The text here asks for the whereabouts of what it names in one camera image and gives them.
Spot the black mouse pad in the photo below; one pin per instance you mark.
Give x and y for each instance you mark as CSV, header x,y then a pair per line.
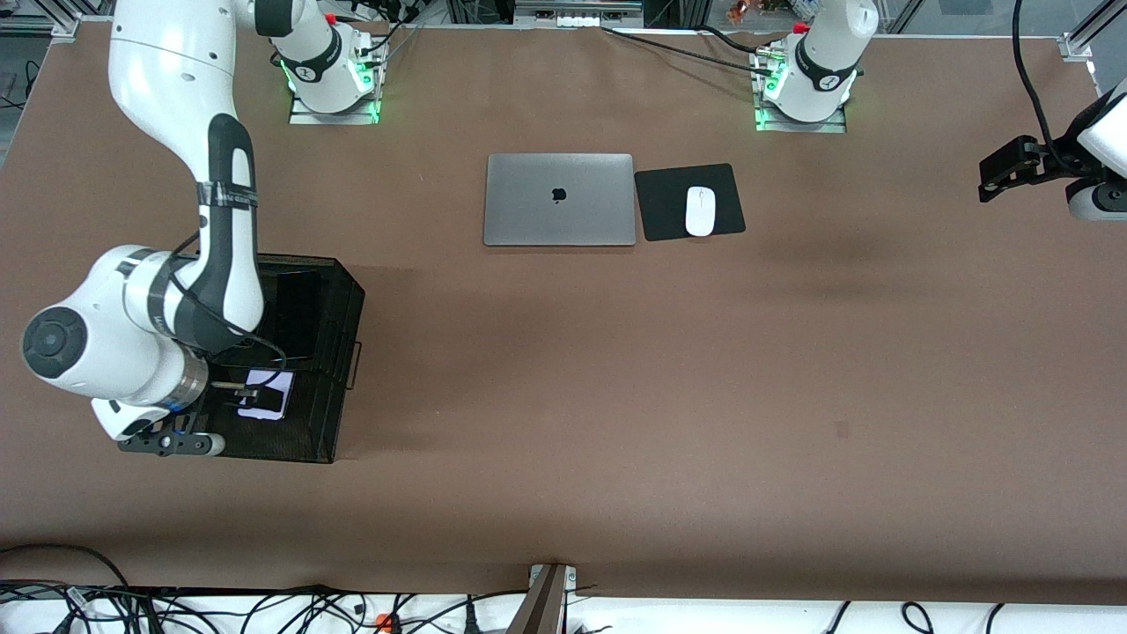
x,y
660,202

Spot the silver closed laptop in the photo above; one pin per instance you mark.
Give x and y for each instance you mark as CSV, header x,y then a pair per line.
x,y
559,198

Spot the aluminium frame profile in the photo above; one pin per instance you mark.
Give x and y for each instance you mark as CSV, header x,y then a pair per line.
x,y
1079,44
62,26

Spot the lavender flip phone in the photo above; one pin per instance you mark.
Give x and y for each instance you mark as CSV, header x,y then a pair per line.
x,y
268,380

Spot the white power strip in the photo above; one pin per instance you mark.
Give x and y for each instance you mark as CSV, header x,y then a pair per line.
x,y
577,19

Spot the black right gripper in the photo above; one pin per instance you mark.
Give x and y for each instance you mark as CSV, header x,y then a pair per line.
x,y
223,393

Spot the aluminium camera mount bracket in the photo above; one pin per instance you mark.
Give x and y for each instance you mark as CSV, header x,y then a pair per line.
x,y
541,603

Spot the tall black smartphone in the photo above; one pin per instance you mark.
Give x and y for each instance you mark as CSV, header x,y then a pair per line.
x,y
295,317

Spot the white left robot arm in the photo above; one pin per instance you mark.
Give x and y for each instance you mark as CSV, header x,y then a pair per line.
x,y
823,53

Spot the white computer mouse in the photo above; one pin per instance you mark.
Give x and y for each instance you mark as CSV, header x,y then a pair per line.
x,y
700,211

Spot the black mesh two-tier organizer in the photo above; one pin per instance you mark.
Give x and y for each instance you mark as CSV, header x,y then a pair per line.
x,y
317,423

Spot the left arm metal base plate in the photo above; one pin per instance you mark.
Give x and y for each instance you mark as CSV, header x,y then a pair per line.
x,y
832,126

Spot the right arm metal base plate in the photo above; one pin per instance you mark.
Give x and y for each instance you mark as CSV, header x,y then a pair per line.
x,y
304,114

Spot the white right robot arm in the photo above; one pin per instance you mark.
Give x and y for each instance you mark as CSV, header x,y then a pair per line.
x,y
167,70

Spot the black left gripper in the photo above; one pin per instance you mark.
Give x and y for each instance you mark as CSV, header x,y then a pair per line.
x,y
1059,159

